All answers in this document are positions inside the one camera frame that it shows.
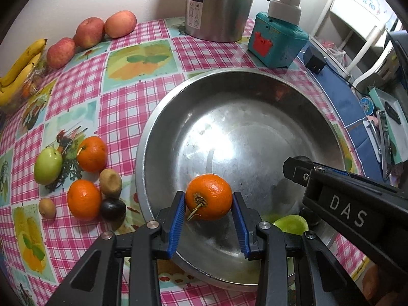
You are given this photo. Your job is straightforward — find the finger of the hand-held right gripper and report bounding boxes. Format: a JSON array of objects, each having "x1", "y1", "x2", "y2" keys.
[{"x1": 283, "y1": 156, "x2": 319, "y2": 187}]

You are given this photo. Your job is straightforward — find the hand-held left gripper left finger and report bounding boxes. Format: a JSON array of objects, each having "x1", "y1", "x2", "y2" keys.
[{"x1": 46, "y1": 191, "x2": 187, "y2": 306}]

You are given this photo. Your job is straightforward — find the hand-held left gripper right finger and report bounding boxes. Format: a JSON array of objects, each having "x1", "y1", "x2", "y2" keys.
[{"x1": 232, "y1": 192, "x2": 372, "y2": 306}]

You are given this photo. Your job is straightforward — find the orange with stem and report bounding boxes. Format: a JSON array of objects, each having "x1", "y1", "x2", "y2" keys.
[{"x1": 185, "y1": 174, "x2": 233, "y2": 221}]

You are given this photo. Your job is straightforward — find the dark purple plum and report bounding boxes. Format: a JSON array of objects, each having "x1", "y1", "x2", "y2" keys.
[{"x1": 101, "y1": 198, "x2": 127, "y2": 221}]

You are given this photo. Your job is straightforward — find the stainless steel basin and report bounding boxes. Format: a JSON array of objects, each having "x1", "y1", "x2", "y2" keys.
[{"x1": 135, "y1": 68, "x2": 348, "y2": 290}]

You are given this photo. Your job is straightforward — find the brown kiwi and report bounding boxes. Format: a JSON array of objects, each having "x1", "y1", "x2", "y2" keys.
[
  {"x1": 39, "y1": 198, "x2": 57, "y2": 219},
  {"x1": 99, "y1": 168, "x2": 122, "y2": 199}
]

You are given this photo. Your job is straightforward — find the round orange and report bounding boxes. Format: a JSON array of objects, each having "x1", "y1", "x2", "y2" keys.
[
  {"x1": 67, "y1": 179, "x2": 103, "y2": 221},
  {"x1": 76, "y1": 136, "x2": 108, "y2": 173}
]

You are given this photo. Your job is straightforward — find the smartphone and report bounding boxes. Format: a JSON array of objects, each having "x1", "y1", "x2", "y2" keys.
[{"x1": 376, "y1": 110, "x2": 392, "y2": 179}]

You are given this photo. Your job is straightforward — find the white phone stand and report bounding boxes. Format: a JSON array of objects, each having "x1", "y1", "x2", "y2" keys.
[{"x1": 363, "y1": 119, "x2": 383, "y2": 161}]

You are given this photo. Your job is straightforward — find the round blue badge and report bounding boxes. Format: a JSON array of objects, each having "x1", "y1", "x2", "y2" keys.
[{"x1": 359, "y1": 97, "x2": 375, "y2": 115}]

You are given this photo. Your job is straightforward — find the small black case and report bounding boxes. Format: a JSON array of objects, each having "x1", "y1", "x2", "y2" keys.
[{"x1": 384, "y1": 101, "x2": 401, "y2": 124}]

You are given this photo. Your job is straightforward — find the flat teal box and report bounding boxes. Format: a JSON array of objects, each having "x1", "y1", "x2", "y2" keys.
[{"x1": 368, "y1": 87, "x2": 404, "y2": 166}]

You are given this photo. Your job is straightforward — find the black power adapter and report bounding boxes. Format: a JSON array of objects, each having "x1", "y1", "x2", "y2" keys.
[{"x1": 303, "y1": 46, "x2": 326, "y2": 74}]

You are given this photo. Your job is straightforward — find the plastic bag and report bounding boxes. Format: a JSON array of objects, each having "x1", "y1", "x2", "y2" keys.
[{"x1": 319, "y1": 36, "x2": 346, "y2": 67}]

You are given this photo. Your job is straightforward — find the pink plaid fruit-print tablecloth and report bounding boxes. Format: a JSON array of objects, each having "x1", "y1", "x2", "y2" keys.
[{"x1": 0, "y1": 16, "x2": 373, "y2": 306}]

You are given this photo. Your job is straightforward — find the teal plastic box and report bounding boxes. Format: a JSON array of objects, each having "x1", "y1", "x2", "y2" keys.
[{"x1": 248, "y1": 12, "x2": 310, "y2": 68}]

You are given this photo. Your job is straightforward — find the white chair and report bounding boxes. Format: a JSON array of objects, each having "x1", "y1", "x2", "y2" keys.
[{"x1": 352, "y1": 36, "x2": 402, "y2": 93}]

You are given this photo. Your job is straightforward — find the white shelf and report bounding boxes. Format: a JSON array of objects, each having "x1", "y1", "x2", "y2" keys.
[{"x1": 311, "y1": 0, "x2": 388, "y2": 74}]

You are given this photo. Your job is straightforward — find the stainless steel thermos jug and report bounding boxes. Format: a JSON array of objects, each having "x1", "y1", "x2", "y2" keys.
[{"x1": 185, "y1": 0, "x2": 283, "y2": 42}]

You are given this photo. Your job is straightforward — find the glass fruit bowl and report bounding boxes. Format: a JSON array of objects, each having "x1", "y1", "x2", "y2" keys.
[{"x1": 6, "y1": 60, "x2": 48, "y2": 112}]

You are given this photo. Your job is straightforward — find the red apple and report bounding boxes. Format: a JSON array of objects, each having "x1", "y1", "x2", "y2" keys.
[
  {"x1": 105, "y1": 10, "x2": 137, "y2": 39},
  {"x1": 46, "y1": 37, "x2": 76, "y2": 70},
  {"x1": 74, "y1": 17, "x2": 106, "y2": 49}
]

